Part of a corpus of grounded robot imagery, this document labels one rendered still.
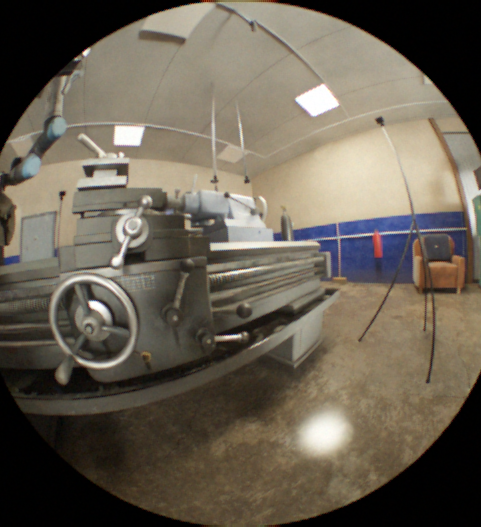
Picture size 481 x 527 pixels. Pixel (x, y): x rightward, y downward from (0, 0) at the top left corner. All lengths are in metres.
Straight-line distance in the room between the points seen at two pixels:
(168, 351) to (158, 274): 0.21
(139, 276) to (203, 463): 0.77
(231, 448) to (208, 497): 0.27
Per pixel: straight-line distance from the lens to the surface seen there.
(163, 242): 0.42
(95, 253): 0.42
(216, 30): 2.66
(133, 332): 0.36
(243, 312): 0.39
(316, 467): 0.84
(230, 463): 0.84
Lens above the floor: 0.79
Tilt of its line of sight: 3 degrees down
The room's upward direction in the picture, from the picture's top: 5 degrees counter-clockwise
